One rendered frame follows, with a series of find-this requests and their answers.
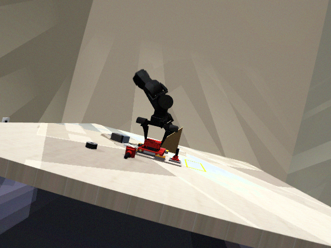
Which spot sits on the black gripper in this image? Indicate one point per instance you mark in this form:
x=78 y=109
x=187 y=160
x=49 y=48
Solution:
x=144 y=122

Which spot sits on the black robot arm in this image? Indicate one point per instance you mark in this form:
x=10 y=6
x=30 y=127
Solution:
x=156 y=93

